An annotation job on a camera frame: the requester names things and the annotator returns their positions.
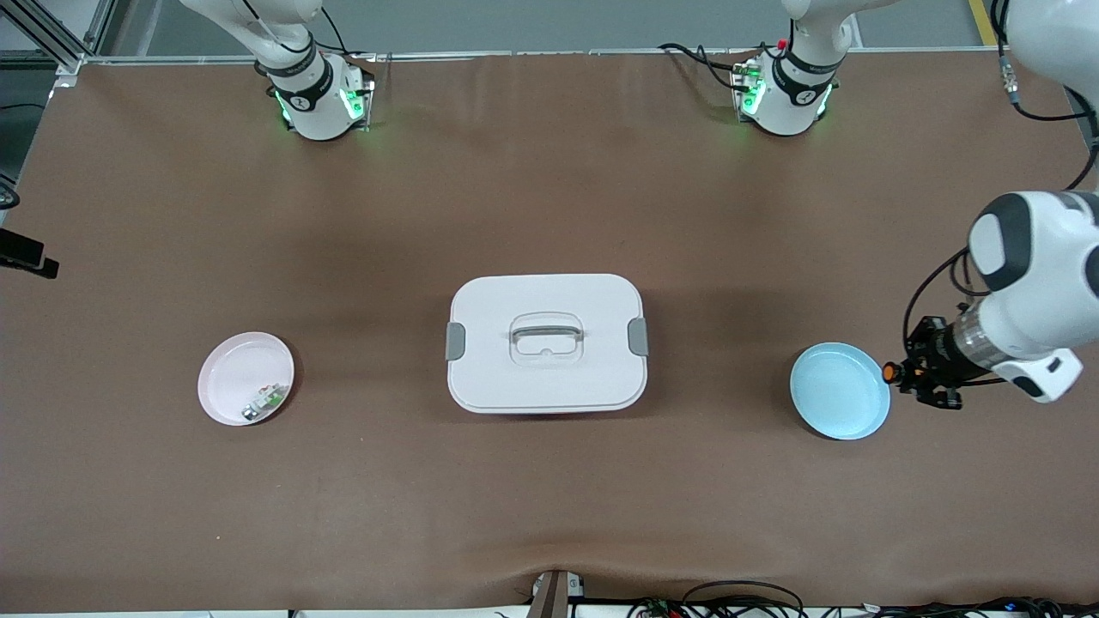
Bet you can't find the white lidded storage box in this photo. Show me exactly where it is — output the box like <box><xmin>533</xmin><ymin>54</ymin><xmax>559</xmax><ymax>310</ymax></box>
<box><xmin>445</xmin><ymin>273</ymin><xmax>650</xmax><ymax>415</ymax></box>

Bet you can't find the light blue round plate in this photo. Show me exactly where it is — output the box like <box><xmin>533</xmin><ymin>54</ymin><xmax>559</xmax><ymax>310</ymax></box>
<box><xmin>789</xmin><ymin>342</ymin><xmax>891</xmax><ymax>441</ymax></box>

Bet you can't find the pink round plate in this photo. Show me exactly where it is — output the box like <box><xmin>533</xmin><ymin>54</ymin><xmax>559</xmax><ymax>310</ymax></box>
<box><xmin>197</xmin><ymin>332</ymin><xmax>295</xmax><ymax>427</ymax></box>

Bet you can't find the brown table mat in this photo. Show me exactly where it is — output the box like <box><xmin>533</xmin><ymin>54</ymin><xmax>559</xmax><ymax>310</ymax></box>
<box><xmin>0</xmin><ymin>47</ymin><xmax>1099</xmax><ymax>612</ymax></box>

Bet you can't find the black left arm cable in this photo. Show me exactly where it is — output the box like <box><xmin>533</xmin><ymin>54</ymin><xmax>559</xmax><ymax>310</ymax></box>
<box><xmin>902</xmin><ymin>0</ymin><xmax>1099</xmax><ymax>344</ymax></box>

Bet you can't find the aluminium frame post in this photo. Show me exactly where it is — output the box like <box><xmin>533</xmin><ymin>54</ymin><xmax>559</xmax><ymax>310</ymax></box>
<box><xmin>0</xmin><ymin>0</ymin><xmax>117</xmax><ymax>78</ymax></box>

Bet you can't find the black looped cable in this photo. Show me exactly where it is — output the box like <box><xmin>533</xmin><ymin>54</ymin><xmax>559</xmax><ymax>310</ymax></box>
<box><xmin>683</xmin><ymin>580</ymin><xmax>805</xmax><ymax>618</ymax></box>

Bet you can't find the green push-button switch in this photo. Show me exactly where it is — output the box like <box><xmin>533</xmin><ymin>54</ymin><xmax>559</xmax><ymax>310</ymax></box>
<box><xmin>240</xmin><ymin>385</ymin><xmax>288</xmax><ymax>423</ymax></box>

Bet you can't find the black base cable bundle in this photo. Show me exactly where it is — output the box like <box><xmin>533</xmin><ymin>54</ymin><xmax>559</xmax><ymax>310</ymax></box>
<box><xmin>318</xmin><ymin>7</ymin><xmax>379</xmax><ymax>65</ymax></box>
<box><xmin>659</xmin><ymin>41</ymin><xmax>761</xmax><ymax>94</ymax></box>

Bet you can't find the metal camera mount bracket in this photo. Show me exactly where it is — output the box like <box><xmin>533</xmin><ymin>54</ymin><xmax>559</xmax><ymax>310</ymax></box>
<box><xmin>526</xmin><ymin>568</ymin><xmax>586</xmax><ymax>618</ymax></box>

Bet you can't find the aluminium frame rail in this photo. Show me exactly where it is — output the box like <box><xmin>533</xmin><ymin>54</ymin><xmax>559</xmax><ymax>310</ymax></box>
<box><xmin>82</xmin><ymin>45</ymin><xmax>1010</xmax><ymax>66</ymax></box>

